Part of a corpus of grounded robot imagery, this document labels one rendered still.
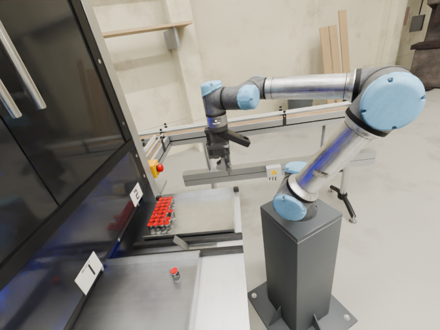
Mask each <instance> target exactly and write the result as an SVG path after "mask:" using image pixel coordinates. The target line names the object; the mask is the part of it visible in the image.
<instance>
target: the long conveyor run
mask: <svg viewBox="0 0 440 330"><path fill-rule="evenodd" d="M350 104H351V103H350V102H349V101H346V100H342V102H339V103H331V104H326V105H317V106H312V107H304V108H299V109H290V110H286V111H285V110H284V111H282V109H281V108H282V106H279V108H280V109H279V111H277V112H272V113H263V114H259V115H250V116H245V117H237V118H232V119H227V121H228V124H227V125H228V129H229V130H232V131H233V132H236V133H238V134H241V135H243V136H252V135H257V134H267V133H272V132H281V131H286V130H295V129H301V128H309V127H315V126H324V125H329V124H338V123H343V122H344V121H345V113H344V112H345V110H346V109H347V108H348V107H349V106H350ZM164 125H165V126H164V127H165V128H161V129H156V130H148V131H143V132H138V135H139V138H140V140H141V139H144V142H145V143H148V142H149V141H150V139H151V138H152V137H153V136H154V135H155V134H156V138H155V139H158V138H159V137H160V136H161V134H162V133H163V134H164V136H163V138H165V137H169V140H170V144H171V147H172V146H177V145H186V144H192V143H200V142H205V141H207V139H206V134H205V133H204V129H205V127H207V126H208V125H207V122H201V123H196V124H188V125H183V126H174V127H170V128H168V126H167V125H166V123H164ZM141 143H142V145H143V142H142V141H141ZM143 148H144V146H143Z"/></svg>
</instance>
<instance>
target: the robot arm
mask: <svg viewBox="0 0 440 330"><path fill-rule="evenodd" d="M200 88H201V93H202V101H203V104H204V110H205V114H206V121H207V125H208V126H207V127H205V129H204V133H205V134H206V139H207V142H206V144H207V145H206V147H207V150H208V156H209V159H213V158H214V159H218V158H219V157H221V159H220V160H218V161H217V166H216V169H217V170H223V171H227V172H228V173H229V175H230V174H231V172H232V166H231V160H230V145H229V140H230V141H233V142H235V143H237V144H239V145H242V146H244V147H249V145H250V143H251V142H250V140H249V138H248V137H246V136H243V135H241V134H238V133H236V132H233V131H232V130H229V129H228V125H227V124H228V121H227V112H226V110H244V111H247V110H249V109H255V108H256V107H257V106H258V104H259V100H348V101H349V102H350V103H351V104H350V106H349V107H348V108H347V109H346V110H345V112H344V113H345V121H344V122H343V123H342V124H341V125H340V126H339V127H338V128H337V129H336V131H335V132H334V133H333V134H332V135H331V137H330V138H329V139H328V140H327V141H326V142H325V143H324V144H323V145H322V147H321V148H320V149H319V150H318V152H317V153H316V154H315V155H314V156H313V157H312V158H311V159H310V160H309V161H308V162H299V161H298V162H290V163H288V164H286V165H285V170H284V172H285V175H284V178H283V181H282V182H281V185H280V187H279V189H278V191H277V193H276V195H275V196H274V199H273V202H272V206H273V208H274V210H275V212H276V213H277V214H278V215H280V216H281V217H283V218H284V219H287V220H292V221H308V220H311V219H313V218H314V217H315V216H316V214H317V211H318V207H317V204H316V200H317V199H318V197H319V192H318V191H319V190H320V189H321V188H322V187H323V186H324V185H325V184H326V183H328V182H329V181H330V180H331V179H332V178H333V177H334V176H335V175H336V174H337V173H338V172H340V171H341V170H342V169H343V168H344V167H345V165H347V163H349V161H351V160H352V159H353V158H354V157H355V156H356V155H357V154H358V153H359V152H360V151H361V150H362V149H364V148H365V147H366V146H367V145H368V144H369V143H370V142H371V141H372V140H373V139H376V138H385V137H386V136H387V135H388V134H389V133H390V132H391V131H392V130H395V129H399V128H402V127H404V126H406V125H408V124H410V123H411V122H412V121H413V120H415V119H416V118H417V117H418V115H419V114H420V113H421V112H422V110H423V108H424V105H425V102H426V93H425V89H424V85H423V84H422V82H421V81H420V79H419V78H417V77H416V76H414V75H413V74H412V73H411V72H410V71H409V70H408V69H406V68H404V67H401V66H398V65H385V66H380V67H368V68H361V69H354V70H353V71H352V72H351V73H334V74H321V75H297V76H284V77H262V76H254V77H252V78H250V79H248V80H247V81H245V82H243V83H242V84H239V85H238V86H226V87H225V86H223V85H222V82H221V81H218V80H216V81H208V82H204V83H202V84H201V87H200Z"/></svg>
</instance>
